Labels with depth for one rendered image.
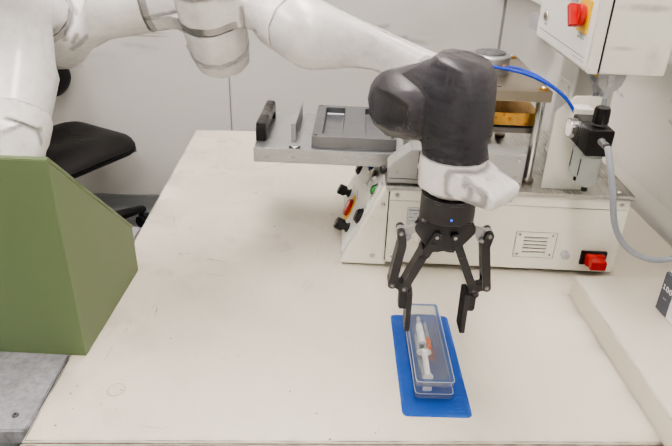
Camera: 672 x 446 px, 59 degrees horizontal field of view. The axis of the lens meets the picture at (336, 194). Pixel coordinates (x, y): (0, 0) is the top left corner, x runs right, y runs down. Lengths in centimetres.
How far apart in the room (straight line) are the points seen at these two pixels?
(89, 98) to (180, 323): 198
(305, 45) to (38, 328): 60
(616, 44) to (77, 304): 95
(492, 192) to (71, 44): 79
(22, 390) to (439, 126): 70
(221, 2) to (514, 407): 76
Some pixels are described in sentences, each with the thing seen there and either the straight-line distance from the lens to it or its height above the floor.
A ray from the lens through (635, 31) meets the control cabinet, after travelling 112.
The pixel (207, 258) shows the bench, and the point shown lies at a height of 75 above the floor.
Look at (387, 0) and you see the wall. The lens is 265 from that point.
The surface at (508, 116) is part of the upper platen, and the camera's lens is 116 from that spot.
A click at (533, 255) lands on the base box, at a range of 122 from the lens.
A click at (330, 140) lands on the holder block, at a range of 114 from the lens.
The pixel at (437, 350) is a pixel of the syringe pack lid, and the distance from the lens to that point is 94.
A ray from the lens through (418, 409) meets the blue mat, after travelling 91.
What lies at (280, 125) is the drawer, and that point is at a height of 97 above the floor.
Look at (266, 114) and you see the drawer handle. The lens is 122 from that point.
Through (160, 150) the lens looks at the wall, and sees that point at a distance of 292.
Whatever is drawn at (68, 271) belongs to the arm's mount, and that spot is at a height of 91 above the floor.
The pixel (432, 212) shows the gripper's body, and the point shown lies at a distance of 80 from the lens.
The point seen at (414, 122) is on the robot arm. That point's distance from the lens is 76.
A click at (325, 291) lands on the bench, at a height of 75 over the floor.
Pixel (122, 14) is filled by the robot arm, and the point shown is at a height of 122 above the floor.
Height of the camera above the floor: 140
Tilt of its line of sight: 26 degrees down
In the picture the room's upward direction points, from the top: 2 degrees clockwise
